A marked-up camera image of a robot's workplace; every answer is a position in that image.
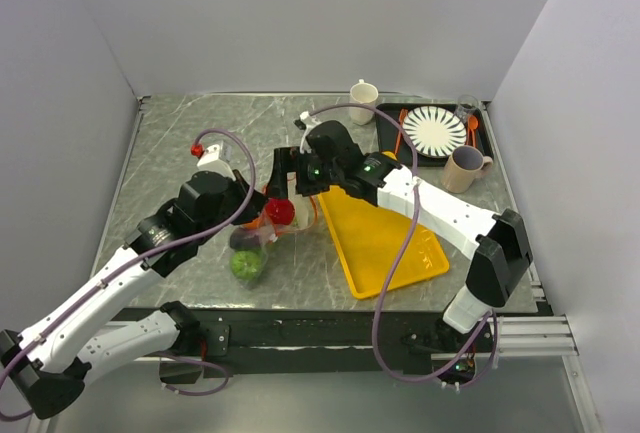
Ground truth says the orange toy tangerine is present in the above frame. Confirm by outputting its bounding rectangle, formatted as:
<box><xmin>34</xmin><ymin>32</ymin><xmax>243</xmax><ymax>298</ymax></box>
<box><xmin>244</xmin><ymin>218</ymin><xmax>263</xmax><ymax>230</ymax></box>

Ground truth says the orange plastic fork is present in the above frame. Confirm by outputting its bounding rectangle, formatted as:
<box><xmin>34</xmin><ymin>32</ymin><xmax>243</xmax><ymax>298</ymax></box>
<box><xmin>393</xmin><ymin>108</ymin><xmax>408</xmax><ymax>156</ymax></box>

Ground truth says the beige mug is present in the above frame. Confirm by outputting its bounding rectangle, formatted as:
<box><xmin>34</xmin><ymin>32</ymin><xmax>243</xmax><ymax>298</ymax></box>
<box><xmin>441</xmin><ymin>145</ymin><xmax>493</xmax><ymax>194</ymax></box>

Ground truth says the clear glass cup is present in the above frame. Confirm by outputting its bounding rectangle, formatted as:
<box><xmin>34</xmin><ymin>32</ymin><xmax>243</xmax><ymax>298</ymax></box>
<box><xmin>454</xmin><ymin>94</ymin><xmax>479</xmax><ymax>123</ymax></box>

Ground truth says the red toy apple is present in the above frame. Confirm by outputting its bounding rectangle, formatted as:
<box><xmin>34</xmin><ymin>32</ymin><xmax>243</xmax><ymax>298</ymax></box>
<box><xmin>265</xmin><ymin>198</ymin><xmax>295</xmax><ymax>226</ymax></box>

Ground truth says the purple toy eggplant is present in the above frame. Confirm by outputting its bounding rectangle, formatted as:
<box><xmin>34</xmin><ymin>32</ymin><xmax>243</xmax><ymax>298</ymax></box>
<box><xmin>229</xmin><ymin>229</ymin><xmax>263</xmax><ymax>251</ymax></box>

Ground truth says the striped white plate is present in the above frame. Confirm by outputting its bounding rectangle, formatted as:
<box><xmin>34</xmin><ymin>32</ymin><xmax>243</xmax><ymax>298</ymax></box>
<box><xmin>403</xmin><ymin>106</ymin><xmax>467</xmax><ymax>158</ymax></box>

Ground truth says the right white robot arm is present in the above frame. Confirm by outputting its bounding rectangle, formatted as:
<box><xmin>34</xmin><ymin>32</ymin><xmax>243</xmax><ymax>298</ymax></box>
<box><xmin>266</xmin><ymin>120</ymin><xmax>533</xmax><ymax>351</ymax></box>

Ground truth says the white ceramic mug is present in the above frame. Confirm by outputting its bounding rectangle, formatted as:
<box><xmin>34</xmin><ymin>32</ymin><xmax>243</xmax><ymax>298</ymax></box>
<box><xmin>348</xmin><ymin>79</ymin><xmax>379</xmax><ymax>126</ymax></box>

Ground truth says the black base beam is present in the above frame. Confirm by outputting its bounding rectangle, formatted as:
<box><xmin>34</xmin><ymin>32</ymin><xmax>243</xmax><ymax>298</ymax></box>
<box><xmin>173</xmin><ymin>309</ymin><xmax>469</xmax><ymax>375</ymax></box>

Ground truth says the orange plastic spoon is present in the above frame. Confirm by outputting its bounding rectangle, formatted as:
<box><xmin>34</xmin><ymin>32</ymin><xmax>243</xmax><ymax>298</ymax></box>
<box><xmin>467</xmin><ymin>115</ymin><xmax>479</xmax><ymax>148</ymax></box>

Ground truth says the clear zip top bag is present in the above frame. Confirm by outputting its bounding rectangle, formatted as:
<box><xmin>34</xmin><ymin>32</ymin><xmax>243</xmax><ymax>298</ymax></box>
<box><xmin>229</xmin><ymin>190</ymin><xmax>318</xmax><ymax>288</ymax></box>

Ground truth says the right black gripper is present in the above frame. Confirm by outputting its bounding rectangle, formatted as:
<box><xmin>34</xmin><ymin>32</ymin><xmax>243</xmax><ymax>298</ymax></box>
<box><xmin>264</xmin><ymin>147</ymin><xmax>343</xmax><ymax>201</ymax></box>

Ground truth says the yellow plastic tray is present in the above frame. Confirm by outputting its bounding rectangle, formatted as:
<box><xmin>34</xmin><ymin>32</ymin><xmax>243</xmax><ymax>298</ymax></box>
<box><xmin>318</xmin><ymin>186</ymin><xmax>450</xmax><ymax>300</ymax></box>

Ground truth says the bumpy green toy fruit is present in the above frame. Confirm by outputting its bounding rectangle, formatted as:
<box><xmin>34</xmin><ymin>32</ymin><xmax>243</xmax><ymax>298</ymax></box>
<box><xmin>230</xmin><ymin>250</ymin><xmax>263</xmax><ymax>282</ymax></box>

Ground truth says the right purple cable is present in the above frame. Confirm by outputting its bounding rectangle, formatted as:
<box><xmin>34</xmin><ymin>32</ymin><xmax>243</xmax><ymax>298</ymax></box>
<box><xmin>299</xmin><ymin>104</ymin><xmax>501</xmax><ymax>386</ymax></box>

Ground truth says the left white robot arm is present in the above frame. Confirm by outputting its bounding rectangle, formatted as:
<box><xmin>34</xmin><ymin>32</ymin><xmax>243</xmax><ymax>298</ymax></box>
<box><xmin>1</xmin><ymin>171</ymin><xmax>266</xmax><ymax>419</ymax></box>

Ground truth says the aluminium rail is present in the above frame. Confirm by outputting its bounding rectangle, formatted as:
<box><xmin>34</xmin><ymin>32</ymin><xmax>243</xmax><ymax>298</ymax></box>
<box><xmin>490</xmin><ymin>316</ymin><xmax>578</xmax><ymax>357</ymax></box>

